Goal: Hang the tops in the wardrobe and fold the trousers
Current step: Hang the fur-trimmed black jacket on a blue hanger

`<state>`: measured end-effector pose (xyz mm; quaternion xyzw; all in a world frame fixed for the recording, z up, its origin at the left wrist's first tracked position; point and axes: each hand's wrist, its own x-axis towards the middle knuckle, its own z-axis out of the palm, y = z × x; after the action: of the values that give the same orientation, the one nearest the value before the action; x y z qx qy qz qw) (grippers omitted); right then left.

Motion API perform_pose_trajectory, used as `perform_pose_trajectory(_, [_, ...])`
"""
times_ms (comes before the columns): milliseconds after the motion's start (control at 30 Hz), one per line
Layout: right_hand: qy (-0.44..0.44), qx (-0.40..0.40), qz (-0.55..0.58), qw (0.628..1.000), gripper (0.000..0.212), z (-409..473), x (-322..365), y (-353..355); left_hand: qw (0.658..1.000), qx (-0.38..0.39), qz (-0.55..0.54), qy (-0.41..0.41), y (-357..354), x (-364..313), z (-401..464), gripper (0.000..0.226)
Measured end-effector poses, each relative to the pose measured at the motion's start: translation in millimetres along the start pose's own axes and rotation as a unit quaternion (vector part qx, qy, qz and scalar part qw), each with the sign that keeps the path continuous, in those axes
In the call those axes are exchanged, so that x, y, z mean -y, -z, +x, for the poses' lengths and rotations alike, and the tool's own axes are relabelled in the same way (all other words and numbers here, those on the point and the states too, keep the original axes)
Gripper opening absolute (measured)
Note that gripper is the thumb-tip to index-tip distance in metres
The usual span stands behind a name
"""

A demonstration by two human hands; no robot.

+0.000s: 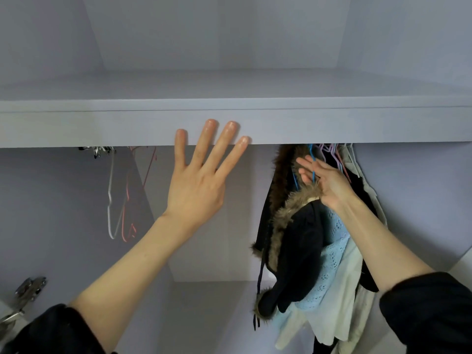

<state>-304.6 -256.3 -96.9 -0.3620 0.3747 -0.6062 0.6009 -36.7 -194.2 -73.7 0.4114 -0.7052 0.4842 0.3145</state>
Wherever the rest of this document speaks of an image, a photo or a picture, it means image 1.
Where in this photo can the person's right hand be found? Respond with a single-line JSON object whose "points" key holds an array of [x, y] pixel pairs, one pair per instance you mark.
{"points": [[332, 184]]}

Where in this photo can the person's left hand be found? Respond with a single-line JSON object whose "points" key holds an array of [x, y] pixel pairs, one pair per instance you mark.
{"points": [[195, 191]]}

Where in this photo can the black fur-trimmed jacket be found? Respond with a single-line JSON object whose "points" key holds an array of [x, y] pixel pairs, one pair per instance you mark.
{"points": [[295, 247]]}

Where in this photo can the light blue knit sweater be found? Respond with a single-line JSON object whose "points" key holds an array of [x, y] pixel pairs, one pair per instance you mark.
{"points": [[328, 269]]}

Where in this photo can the grey wardrobe shelf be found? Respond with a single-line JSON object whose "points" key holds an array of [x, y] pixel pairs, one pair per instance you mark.
{"points": [[221, 110]]}

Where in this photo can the cream printed t-shirt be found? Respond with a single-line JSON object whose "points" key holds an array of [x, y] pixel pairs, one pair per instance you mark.
{"points": [[343, 298]]}

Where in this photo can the grey wooden wardrobe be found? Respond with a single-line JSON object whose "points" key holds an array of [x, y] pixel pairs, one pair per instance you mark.
{"points": [[221, 33]]}

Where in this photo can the person's right forearm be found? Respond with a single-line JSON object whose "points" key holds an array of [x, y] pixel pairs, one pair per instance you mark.
{"points": [[380, 243]]}

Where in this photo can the person's left forearm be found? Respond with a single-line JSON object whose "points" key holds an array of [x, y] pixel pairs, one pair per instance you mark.
{"points": [[125, 287]]}

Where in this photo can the person's black right sleeve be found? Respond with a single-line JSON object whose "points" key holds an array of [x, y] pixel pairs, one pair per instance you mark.
{"points": [[428, 313]]}

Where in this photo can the person's black sleeve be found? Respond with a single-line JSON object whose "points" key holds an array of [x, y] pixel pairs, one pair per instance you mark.
{"points": [[428, 313], [51, 334]]}

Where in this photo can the person's black left sleeve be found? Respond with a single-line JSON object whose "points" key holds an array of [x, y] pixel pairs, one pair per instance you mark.
{"points": [[51, 334]]}

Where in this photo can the metal clip hanger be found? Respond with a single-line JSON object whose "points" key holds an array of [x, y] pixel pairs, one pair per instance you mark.
{"points": [[96, 150]]}

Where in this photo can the metal door hinge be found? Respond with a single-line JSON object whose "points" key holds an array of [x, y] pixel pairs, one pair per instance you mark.
{"points": [[26, 295]]}

